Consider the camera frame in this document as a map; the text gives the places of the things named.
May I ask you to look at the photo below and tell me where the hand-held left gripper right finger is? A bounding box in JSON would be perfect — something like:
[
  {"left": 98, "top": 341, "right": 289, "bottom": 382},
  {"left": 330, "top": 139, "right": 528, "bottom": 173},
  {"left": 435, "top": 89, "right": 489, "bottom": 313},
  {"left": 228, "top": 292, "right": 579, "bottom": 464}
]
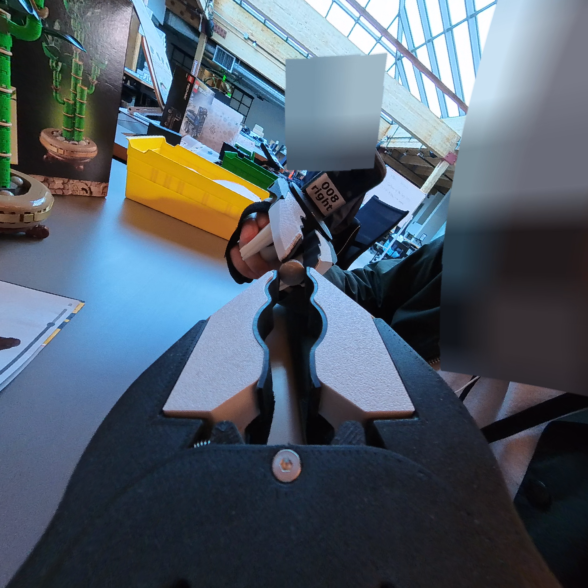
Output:
[{"left": 303, "top": 268, "right": 415, "bottom": 445}]

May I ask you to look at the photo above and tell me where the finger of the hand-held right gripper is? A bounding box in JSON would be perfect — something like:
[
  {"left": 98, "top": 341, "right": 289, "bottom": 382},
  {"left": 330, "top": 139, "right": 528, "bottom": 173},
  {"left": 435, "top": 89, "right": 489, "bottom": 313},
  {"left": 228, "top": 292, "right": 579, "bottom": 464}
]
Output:
[
  {"left": 301, "top": 216, "right": 339, "bottom": 273},
  {"left": 269, "top": 194, "right": 318, "bottom": 260}
]

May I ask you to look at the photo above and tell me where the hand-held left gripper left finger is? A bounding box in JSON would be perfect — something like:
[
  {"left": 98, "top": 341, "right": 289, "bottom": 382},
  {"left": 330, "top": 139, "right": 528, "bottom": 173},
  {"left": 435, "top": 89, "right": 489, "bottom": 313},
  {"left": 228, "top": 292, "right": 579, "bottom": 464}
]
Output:
[{"left": 163, "top": 270, "right": 278, "bottom": 445}]

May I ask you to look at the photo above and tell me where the yellow plastic bin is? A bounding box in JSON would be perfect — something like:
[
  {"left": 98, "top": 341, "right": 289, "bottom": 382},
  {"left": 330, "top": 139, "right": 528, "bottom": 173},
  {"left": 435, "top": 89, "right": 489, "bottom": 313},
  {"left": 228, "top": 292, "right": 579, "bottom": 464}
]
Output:
[{"left": 126, "top": 135, "right": 272, "bottom": 240}]

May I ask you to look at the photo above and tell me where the person's right forearm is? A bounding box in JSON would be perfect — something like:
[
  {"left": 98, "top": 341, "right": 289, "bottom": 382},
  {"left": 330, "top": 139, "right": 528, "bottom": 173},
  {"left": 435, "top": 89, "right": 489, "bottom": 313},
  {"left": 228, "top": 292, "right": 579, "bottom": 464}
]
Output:
[{"left": 324, "top": 236, "right": 444, "bottom": 364}]

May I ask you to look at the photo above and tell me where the grey desk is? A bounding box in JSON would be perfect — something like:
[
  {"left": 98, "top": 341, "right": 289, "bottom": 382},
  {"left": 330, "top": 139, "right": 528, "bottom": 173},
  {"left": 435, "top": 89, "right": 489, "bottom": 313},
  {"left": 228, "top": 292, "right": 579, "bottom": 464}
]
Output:
[{"left": 0, "top": 158, "right": 306, "bottom": 588}]

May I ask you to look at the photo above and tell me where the person's right hand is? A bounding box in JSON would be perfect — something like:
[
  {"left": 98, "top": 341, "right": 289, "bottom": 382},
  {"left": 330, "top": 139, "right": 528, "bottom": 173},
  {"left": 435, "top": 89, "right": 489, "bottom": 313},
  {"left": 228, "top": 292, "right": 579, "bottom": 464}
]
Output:
[{"left": 229, "top": 213, "right": 281, "bottom": 283}]

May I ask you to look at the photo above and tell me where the green plastic bin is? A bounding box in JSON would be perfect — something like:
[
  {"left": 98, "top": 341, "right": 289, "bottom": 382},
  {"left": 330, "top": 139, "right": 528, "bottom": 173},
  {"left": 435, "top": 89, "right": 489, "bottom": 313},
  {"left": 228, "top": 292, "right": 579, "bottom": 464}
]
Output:
[{"left": 222, "top": 149, "right": 279, "bottom": 190}]

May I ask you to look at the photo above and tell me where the black office chair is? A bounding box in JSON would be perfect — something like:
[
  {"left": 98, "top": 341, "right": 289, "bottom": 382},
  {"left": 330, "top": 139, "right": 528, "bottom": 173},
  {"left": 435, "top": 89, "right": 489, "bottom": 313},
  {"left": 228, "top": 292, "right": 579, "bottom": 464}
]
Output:
[{"left": 354, "top": 195, "right": 409, "bottom": 267}]

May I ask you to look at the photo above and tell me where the person's dark jacket torso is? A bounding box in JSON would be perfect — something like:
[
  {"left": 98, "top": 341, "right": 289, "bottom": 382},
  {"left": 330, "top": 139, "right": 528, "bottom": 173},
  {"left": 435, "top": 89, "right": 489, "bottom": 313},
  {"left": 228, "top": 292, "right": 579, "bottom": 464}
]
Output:
[{"left": 328, "top": 149, "right": 389, "bottom": 269}]

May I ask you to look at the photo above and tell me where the white flip chart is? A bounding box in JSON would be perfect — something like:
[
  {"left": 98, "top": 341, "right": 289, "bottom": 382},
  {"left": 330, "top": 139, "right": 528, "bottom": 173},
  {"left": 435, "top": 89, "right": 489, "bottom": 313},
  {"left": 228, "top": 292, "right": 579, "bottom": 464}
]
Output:
[{"left": 370, "top": 166, "right": 427, "bottom": 217}]

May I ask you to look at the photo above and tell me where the pale patterned cardboard box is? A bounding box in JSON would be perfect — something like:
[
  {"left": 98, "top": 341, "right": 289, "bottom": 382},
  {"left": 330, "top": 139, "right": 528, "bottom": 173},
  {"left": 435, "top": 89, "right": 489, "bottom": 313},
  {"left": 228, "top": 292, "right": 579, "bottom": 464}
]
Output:
[{"left": 181, "top": 99, "right": 245, "bottom": 154}]

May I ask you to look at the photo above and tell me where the person's pale trousers lap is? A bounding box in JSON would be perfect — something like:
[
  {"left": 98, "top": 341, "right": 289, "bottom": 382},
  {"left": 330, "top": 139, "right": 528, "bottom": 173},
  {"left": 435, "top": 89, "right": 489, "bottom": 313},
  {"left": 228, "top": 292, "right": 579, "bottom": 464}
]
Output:
[{"left": 441, "top": 374, "right": 588, "bottom": 501}]

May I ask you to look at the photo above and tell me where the black vehicle toy box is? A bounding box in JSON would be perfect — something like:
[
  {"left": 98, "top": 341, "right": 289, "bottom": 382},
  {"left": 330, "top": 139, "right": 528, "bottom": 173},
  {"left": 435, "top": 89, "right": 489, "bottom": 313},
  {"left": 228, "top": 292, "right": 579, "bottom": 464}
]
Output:
[{"left": 161, "top": 64, "right": 217, "bottom": 138}]

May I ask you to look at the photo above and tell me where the open instruction booklet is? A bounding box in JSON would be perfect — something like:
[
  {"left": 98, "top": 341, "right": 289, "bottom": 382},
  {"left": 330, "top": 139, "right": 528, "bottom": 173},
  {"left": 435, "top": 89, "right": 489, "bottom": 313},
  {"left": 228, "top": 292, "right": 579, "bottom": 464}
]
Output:
[{"left": 0, "top": 280, "right": 85, "bottom": 392}]

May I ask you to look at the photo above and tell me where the black bamboo toy box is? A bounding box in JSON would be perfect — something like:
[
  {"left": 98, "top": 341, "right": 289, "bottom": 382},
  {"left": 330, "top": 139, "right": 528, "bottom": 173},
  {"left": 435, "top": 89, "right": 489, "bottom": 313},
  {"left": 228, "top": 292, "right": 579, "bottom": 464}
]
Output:
[{"left": 11, "top": 0, "right": 135, "bottom": 197}]

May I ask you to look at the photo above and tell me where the dark bag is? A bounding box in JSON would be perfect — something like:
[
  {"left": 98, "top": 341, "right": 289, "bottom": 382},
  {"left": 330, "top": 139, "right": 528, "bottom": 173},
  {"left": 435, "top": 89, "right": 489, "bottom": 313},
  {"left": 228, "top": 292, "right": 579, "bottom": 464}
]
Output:
[{"left": 514, "top": 409, "right": 588, "bottom": 588}]

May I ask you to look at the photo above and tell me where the green bamboo brick model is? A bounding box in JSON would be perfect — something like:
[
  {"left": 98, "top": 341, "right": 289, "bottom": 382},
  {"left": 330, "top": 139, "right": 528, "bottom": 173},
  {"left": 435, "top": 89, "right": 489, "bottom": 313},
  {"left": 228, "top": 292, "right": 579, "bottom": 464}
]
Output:
[{"left": 0, "top": 0, "right": 88, "bottom": 239}]

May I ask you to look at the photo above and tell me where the black bag strap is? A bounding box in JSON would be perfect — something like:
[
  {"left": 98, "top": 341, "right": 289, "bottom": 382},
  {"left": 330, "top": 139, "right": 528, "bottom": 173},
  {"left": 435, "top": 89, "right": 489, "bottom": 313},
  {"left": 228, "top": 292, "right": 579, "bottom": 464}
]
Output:
[{"left": 480, "top": 393, "right": 588, "bottom": 444}]

